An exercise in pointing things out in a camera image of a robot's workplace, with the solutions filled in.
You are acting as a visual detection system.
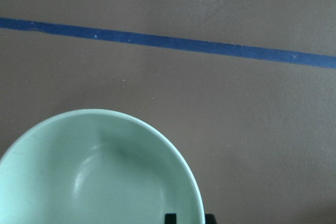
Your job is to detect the green bowl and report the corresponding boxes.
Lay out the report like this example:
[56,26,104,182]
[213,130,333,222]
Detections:
[1,109,205,223]

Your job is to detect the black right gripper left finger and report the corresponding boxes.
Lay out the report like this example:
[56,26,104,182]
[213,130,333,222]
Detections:
[164,213,177,224]

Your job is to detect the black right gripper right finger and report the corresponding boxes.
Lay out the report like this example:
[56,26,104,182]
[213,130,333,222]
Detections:
[205,214,217,224]

